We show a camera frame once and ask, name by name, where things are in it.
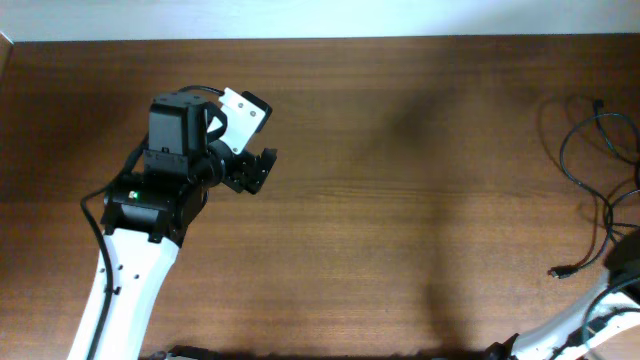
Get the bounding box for black cable white-tipped plug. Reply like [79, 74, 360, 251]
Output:
[547, 112, 639, 279]

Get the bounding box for black cable gold plugs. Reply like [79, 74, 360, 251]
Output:
[592, 99, 639, 166]

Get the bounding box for black cable small plug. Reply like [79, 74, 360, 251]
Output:
[604, 189, 639, 245]

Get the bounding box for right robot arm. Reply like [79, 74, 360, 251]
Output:
[482, 231, 639, 360]

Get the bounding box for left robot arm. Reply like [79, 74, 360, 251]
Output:
[69, 85, 277, 359]

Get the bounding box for left camera black cable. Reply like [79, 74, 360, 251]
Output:
[78, 84, 225, 360]

